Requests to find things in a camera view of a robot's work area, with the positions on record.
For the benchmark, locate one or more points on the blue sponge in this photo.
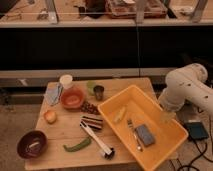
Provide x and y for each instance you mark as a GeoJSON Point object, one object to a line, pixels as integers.
{"type": "Point", "coordinates": [145, 135]}

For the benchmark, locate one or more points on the peach toy fruit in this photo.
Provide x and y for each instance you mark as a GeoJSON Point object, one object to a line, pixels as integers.
{"type": "Point", "coordinates": [50, 116]}

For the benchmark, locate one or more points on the green toy pepper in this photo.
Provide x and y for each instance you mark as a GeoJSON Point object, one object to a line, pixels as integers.
{"type": "Point", "coordinates": [84, 143]}

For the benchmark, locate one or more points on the striped dark cloth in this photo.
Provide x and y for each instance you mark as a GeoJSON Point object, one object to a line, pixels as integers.
{"type": "Point", "coordinates": [93, 123]}

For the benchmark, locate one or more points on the white handled dish brush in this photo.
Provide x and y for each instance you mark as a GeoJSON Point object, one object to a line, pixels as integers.
{"type": "Point", "coordinates": [108, 152]}

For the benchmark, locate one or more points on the wooden table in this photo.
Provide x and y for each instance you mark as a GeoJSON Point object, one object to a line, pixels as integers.
{"type": "Point", "coordinates": [66, 130]}

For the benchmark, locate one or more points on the metal fork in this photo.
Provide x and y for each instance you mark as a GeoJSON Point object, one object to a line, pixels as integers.
{"type": "Point", "coordinates": [130, 125]}

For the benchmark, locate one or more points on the dark maroon bowl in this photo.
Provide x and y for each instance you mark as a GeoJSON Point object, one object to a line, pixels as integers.
{"type": "Point", "coordinates": [32, 144]}

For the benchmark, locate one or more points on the orange plastic bowl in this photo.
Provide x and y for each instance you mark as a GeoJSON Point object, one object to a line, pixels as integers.
{"type": "Point", "coordinates": [72, 98]}

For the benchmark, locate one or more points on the green plastic cup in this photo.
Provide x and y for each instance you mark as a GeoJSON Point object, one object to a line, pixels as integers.
{"type": "Point", "coordinates": [90, 87]}

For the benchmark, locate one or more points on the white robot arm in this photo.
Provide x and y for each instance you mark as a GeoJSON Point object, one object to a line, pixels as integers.
{"type": "Point", "coordinates": [187, 83]}

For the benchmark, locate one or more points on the yellow toy banana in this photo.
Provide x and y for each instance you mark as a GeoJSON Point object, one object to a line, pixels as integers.
{"type": "Point", "coordinates": [119, 116]}

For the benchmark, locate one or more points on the dark red grape bunch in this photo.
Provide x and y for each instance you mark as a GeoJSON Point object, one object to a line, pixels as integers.
{"type": "Point", "coordinates": [89, 108]}

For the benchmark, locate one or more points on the white paper cup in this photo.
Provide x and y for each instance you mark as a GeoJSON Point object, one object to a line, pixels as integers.
{"type": "Point", "coordinates": [66, 81]}

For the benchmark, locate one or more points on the light blue towel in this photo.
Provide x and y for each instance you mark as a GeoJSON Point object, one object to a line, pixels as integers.
{"type": "Point", "coordinates": [52, 94]}

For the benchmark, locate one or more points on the black foot pedal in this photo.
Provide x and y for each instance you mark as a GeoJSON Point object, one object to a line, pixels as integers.
{"type": "Point", "coordinates": [196, 131]}

